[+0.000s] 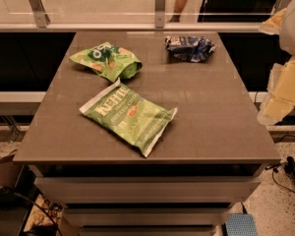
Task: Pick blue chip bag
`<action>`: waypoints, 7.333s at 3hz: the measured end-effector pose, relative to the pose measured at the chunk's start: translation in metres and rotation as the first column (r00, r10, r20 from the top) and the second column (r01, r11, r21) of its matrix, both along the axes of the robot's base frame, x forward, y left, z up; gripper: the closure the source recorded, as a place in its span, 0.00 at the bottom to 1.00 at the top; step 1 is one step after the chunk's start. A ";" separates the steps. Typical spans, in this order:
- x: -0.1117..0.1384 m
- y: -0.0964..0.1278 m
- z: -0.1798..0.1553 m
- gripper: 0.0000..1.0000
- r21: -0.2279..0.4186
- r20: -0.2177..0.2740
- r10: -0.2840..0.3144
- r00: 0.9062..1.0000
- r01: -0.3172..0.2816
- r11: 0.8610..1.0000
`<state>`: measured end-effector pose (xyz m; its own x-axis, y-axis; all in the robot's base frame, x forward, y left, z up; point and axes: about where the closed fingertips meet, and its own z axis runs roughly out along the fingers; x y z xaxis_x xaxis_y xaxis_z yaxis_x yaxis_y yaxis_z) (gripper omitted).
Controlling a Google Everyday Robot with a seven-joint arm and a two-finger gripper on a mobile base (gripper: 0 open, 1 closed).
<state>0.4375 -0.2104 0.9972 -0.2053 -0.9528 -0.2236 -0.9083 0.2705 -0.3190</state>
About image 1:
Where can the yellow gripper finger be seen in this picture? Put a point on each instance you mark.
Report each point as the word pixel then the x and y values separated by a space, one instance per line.
pixel 280 97
pixel 272 25

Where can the blue chip bag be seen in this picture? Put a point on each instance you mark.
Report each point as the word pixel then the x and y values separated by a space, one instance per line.
pixel 189 48

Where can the green Kettle jalapeno chip bag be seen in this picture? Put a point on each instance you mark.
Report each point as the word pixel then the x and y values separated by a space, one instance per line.
pixel 130 116

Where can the green crumpled snack bag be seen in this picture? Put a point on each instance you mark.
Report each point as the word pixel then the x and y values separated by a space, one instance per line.
pixel 109 61

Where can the person legs behind glass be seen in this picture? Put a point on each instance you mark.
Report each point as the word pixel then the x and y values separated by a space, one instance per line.
pixel 182 0

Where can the blue perforated pad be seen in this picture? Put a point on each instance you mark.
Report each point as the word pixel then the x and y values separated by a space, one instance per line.
pixel 241 225

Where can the grey drawer cabinet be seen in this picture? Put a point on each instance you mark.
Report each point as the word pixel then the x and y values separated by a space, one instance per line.
pixel 209 158

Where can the black device lower left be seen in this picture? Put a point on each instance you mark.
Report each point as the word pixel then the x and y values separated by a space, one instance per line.
pixel 7 193

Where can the middle metal railing post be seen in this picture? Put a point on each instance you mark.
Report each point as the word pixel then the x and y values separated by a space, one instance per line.
pixel 159 13

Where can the left metal railing post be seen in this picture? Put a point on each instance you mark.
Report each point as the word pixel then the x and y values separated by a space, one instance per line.
pixel 40 16

